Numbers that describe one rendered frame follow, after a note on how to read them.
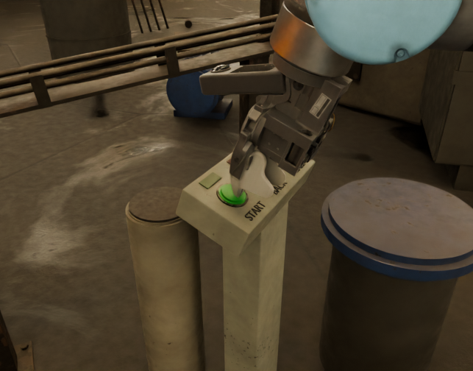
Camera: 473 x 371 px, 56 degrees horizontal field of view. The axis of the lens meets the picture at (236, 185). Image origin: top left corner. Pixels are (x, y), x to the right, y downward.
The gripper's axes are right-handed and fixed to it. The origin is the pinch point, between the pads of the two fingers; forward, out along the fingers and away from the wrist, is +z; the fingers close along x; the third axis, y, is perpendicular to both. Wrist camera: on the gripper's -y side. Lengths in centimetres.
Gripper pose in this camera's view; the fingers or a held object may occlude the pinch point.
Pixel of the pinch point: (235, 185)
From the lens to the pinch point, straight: 59.8
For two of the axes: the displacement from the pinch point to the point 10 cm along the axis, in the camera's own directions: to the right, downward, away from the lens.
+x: 5.0, -4.3, 7.5
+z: -3.0, 7.3, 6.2
